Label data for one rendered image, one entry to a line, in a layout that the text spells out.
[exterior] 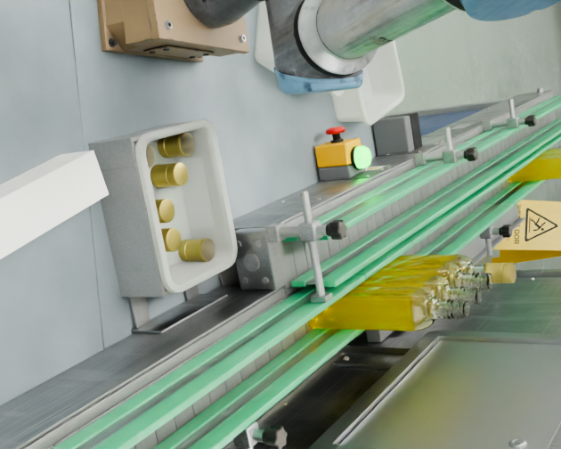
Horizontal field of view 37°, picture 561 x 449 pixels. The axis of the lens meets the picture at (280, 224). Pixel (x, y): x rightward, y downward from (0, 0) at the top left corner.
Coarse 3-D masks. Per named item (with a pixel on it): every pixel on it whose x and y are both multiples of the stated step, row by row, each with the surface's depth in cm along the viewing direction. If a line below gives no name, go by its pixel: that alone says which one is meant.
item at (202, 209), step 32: (192, 128) 118; (160, 160) 122; (192, 160) 124; (160, 192) 122; (192, 192) 126; (224, 192) 124; (160, 224) 122; (192, 224) 127; (224, 224) 125; (160, 256) 111; (224, 256) 125
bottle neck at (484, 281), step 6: (462, 276) 133; (468, 276) 132; (474, 276) 132; (480, 276) 132; (486, 276) 131; (462, 282) 133; (468, 282) 132; (474, 282) 132; (480, 282) 131; (486, 282) 131; (492, 282) 133; (480, 288) 132; (486, 288) 131
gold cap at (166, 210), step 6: (156, 204) 116; (162, 204) 116; (168, 204) 117; (162, 210) 116; (168, 210) 117; (174, 210) 118; (162, 216) 116; (168, 216) 117; (162, 222) 116; (168, 222) 117
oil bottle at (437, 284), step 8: (368, 280) 136; (376, 280) 135; (384, 280) 134; (392, 280) 133; (400, 280) 132; (408, 280) 132; (416, 280) 131; (424, 280) 130; (432, 280) 130; (440, 280) 130; (432, 288) 128; (440, 288) 128; (440, 296) 128
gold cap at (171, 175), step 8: (152, 168) 120; (160, 168) 120; (168, 168) 119; (176, 168) 119; (184, 168) 120; (152, 176) 120; (160, 176) 119; (168, 176) 118; (176, 176) 118; (184, 176) 120; (160, 184) 120; (168, 184) 120; (176, 184) 119
